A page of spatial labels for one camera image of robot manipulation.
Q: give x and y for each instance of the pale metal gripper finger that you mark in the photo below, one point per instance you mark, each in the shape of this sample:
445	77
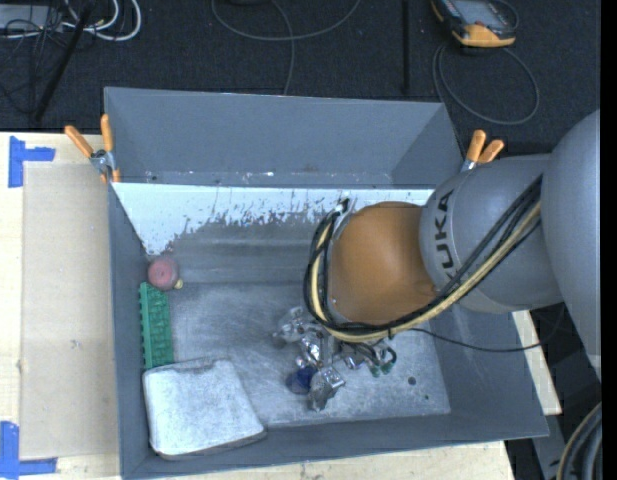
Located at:
328	385

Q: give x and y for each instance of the grey metal bin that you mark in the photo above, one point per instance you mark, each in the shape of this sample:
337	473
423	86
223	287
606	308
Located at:
268	133

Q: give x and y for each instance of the white flat pad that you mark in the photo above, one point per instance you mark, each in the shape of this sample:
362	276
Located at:
198	408

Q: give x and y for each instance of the pale cardboard board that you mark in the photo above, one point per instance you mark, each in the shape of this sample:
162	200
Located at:
63	318

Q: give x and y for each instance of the small dark blue object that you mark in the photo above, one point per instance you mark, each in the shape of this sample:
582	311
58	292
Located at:
300	380

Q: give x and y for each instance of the red round toy fruit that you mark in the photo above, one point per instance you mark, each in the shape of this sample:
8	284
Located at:
162	272

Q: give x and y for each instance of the dark green flat block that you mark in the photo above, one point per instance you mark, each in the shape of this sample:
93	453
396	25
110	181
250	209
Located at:
157	325

